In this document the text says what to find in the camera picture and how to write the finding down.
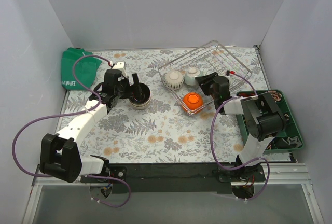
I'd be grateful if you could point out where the pale green ribbed bowl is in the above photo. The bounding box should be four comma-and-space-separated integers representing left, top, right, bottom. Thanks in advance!
184, 67, 203, 86

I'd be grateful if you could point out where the aluminium frame rail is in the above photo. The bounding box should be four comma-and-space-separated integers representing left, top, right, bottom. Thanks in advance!
23, 163, 324, 223

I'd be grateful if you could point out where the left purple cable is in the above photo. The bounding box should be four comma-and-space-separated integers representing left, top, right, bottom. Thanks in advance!
12, 54, 132, 208

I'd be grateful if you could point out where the wire dish rack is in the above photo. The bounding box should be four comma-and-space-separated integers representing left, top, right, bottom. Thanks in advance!
158, 40, 252, 116

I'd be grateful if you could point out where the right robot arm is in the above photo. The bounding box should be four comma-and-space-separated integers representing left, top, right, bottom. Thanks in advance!
195, 71, 286, 181

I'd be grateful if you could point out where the white bowl with dark stripes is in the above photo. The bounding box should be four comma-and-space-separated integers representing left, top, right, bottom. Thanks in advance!
164, 70, 184, 90

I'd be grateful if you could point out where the orange bowl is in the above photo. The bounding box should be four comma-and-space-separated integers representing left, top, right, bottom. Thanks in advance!
182, 92, 204, 114

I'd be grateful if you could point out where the green cloth bag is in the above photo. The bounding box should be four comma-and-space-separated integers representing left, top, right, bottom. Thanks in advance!
61, 47, 102, 91

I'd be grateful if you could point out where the olive bowl with drawing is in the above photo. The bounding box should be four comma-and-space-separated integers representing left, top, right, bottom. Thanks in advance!
129, 82, 151, 107

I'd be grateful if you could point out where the green compartment tray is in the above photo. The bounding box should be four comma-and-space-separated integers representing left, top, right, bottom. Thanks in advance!
234, 89, 306, 154

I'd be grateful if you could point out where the grey cloth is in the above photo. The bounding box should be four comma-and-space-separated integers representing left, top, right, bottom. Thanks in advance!
275, 136, 302, 149

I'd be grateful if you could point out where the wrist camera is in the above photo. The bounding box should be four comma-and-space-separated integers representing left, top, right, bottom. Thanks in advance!
226, 70, 236, 76
111, 62, 128, 78

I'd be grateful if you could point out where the brown patterned cable coil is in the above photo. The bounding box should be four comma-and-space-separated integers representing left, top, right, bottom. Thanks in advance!
268, 91, 283, 103

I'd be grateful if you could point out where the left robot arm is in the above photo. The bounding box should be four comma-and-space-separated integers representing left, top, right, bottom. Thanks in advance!
40, 69, 151, 183

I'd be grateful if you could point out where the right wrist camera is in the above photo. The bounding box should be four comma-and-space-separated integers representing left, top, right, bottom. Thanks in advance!
226, 70, 236, 76

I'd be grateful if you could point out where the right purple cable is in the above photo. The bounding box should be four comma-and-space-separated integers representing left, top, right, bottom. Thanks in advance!
210, 70, 270, 203

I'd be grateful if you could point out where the floral table mat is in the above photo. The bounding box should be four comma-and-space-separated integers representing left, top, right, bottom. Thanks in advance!
50, 47, 291, 164

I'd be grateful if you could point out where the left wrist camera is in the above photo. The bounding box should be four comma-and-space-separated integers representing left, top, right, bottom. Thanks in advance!
111, 62, 128, 78

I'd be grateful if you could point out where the beige plain bowl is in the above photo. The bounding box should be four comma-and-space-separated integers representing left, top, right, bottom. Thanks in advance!
129, 100, 150, 110

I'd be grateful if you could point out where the purple cable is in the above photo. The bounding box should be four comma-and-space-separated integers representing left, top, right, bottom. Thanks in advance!
210, 70, 270, 203
12, 54, 132, 208

